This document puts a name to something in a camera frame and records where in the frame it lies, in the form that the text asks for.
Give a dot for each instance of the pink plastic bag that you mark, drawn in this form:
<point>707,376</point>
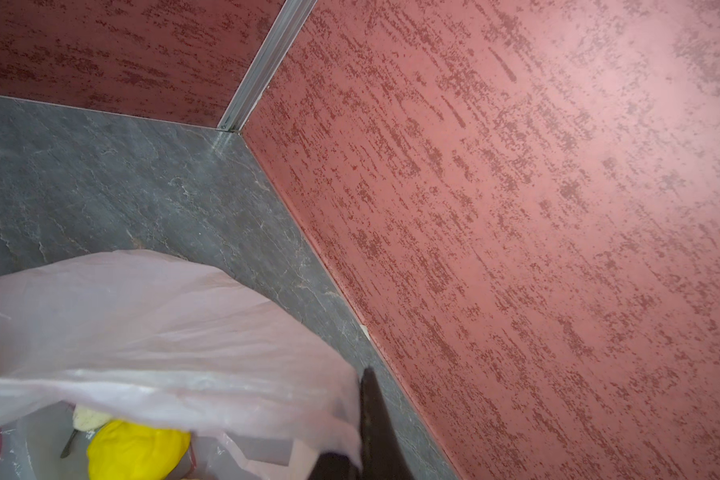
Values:
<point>165,342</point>

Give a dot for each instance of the beige fake bread piece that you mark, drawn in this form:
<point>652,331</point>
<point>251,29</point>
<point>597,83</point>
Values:
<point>86,419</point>

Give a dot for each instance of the yellow fake lemon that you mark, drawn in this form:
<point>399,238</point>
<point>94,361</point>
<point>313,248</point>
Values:
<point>123,450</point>

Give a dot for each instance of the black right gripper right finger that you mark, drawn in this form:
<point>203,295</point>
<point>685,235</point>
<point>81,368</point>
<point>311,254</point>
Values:
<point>382,457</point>

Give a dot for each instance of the left back corner aluminium profile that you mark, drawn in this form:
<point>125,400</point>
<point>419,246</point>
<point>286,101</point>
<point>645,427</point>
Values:
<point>281,36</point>

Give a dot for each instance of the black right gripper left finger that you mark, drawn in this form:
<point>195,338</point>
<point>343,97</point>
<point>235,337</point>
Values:
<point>334,466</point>

